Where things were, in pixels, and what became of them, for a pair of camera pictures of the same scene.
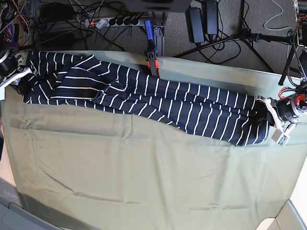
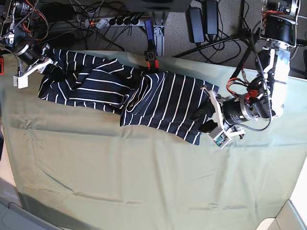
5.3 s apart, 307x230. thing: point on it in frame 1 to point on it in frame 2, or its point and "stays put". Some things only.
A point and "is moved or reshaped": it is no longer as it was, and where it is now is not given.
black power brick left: (195, 24) stays put
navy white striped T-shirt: (141, 90) is moved or reshaped
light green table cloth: (84, 165) stays put
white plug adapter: (102, 23) stays put
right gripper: (20, 77) to (44, 65)
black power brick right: (211, 17) stays put
